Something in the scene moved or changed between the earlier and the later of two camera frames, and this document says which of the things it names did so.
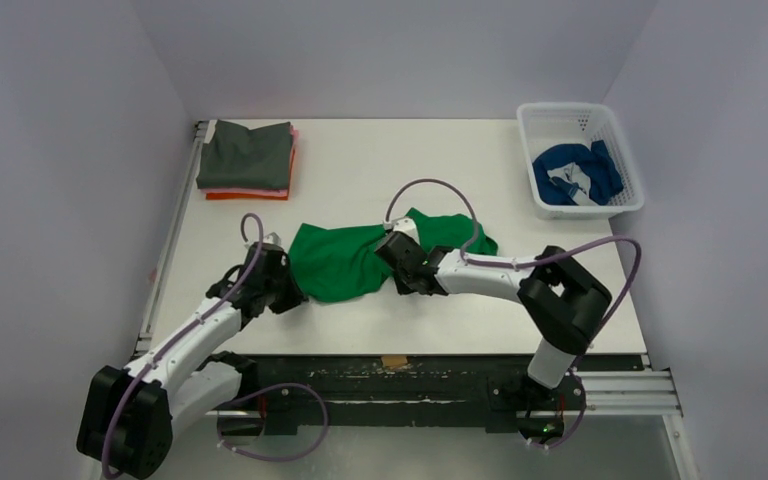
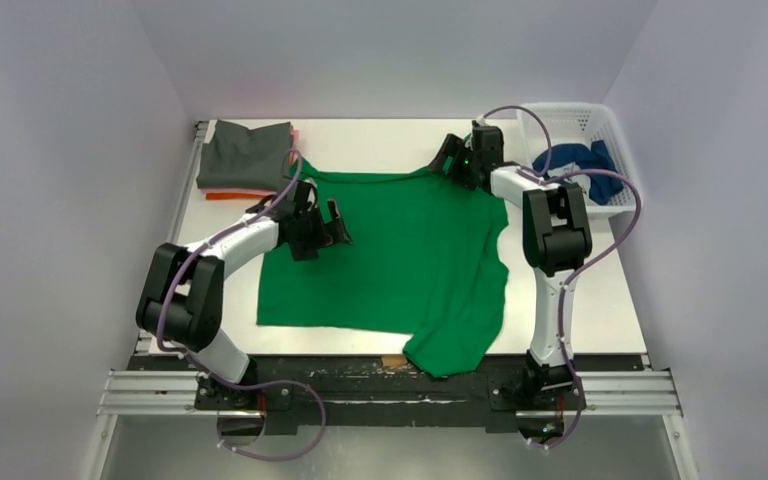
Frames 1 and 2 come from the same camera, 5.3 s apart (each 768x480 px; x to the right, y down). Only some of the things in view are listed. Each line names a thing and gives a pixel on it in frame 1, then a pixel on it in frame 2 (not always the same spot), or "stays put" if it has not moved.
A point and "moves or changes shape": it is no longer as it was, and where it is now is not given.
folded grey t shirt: [239, 158] stays put
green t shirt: [338, 260] moves or changes shape
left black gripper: [294, 295] -> [327, 233]
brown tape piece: [393, 360] stays put
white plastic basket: [545, 125] stays put
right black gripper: [391, 250] -> [454, 158]
